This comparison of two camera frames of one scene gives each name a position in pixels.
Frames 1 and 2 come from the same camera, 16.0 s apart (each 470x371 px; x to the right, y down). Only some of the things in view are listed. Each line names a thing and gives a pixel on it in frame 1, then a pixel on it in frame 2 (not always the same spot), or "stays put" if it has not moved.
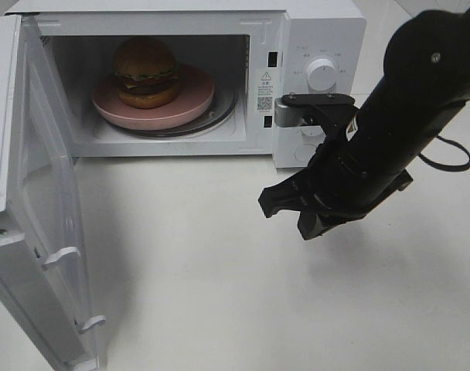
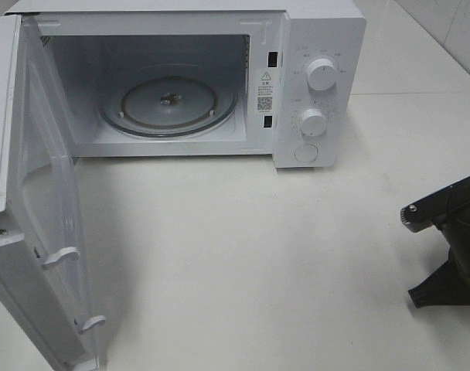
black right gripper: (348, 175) → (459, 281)
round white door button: (302, 153) stays put
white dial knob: (321, 74) stays put
